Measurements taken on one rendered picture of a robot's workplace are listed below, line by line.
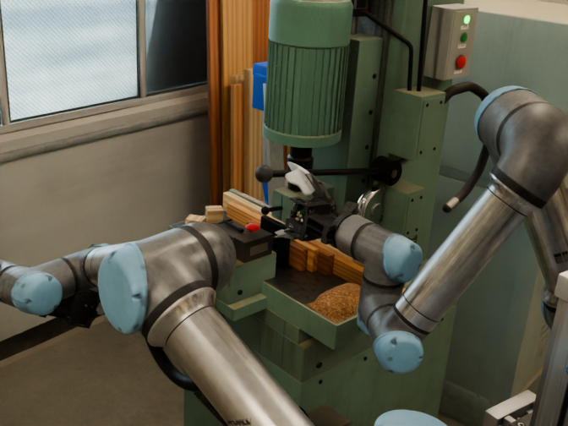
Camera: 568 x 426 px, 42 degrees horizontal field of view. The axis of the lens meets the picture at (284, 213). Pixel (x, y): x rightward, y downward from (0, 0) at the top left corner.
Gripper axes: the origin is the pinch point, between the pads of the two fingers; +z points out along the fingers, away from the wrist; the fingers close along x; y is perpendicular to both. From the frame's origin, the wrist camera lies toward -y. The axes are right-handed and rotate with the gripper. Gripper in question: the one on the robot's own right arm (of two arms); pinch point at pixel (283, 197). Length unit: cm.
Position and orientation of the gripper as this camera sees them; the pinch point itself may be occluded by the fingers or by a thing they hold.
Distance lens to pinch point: 152.8
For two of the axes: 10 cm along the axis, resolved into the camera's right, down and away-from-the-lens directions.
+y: -7.3, 1.0, -6.8
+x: -1.6, 9.4, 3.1
